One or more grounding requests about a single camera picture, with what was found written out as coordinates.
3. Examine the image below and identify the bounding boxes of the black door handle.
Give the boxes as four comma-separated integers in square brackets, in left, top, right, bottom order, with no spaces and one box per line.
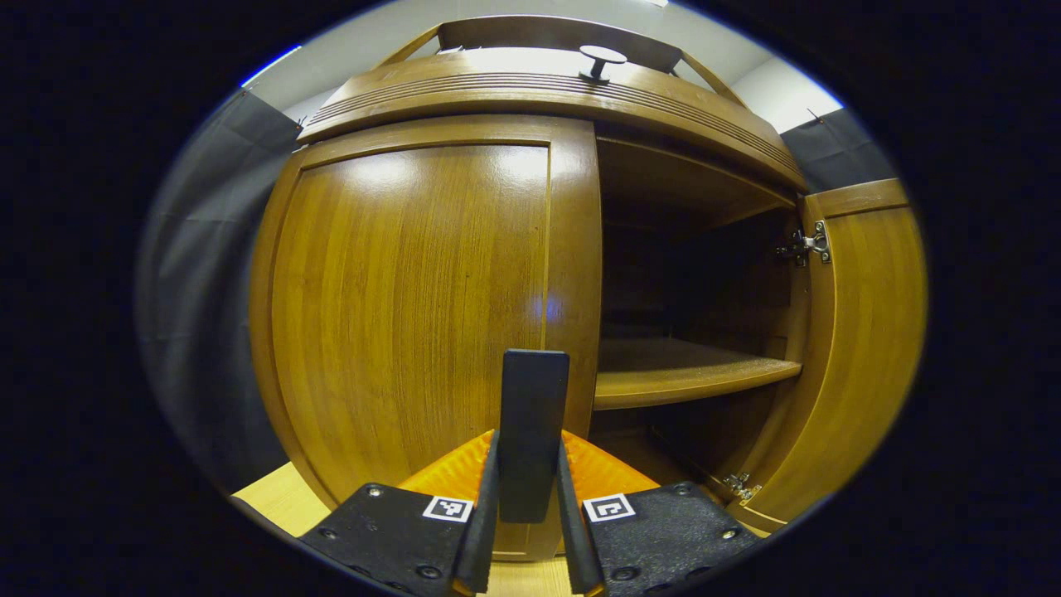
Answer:
[498,349,571,525]

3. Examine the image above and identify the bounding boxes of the silver door hinge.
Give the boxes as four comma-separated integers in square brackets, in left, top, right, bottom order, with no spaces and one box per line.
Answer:
[777,220,832,268]
[721,471,762,502]

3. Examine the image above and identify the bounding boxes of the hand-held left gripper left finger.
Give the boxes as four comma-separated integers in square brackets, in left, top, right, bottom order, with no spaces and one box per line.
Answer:
[298,429,502,597]

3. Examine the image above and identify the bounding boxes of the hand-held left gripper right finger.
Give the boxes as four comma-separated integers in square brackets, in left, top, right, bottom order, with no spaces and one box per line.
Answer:
[555,429,759,597]

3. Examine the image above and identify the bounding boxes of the wooden cabinet shelf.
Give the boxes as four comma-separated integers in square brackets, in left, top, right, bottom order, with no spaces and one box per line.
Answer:
[593,336,803,411]

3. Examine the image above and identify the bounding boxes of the wooden double-door shoe cabinet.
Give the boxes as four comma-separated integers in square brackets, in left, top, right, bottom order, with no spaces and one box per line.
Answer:
[249,15,928,565]

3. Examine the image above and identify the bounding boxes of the wooden shoe cabinet door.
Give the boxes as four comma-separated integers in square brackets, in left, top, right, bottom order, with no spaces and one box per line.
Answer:
[249,114,603,561]
[729,178,928,536]

